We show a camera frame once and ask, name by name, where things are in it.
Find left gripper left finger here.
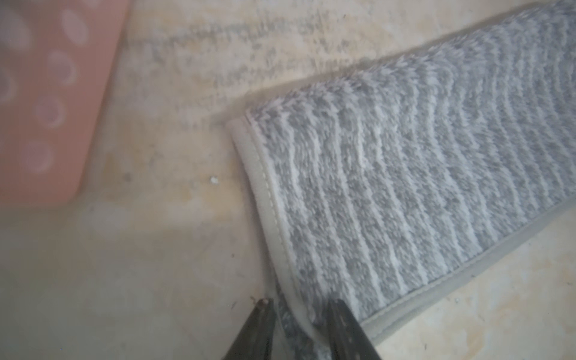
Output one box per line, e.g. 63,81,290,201
223,298,277,360

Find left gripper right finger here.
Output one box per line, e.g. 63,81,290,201
327,299,381,360

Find grey striped dishcloth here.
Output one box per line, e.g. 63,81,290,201
229,1,575,359

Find pink plastic basket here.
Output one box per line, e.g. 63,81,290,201
1,1,130,207

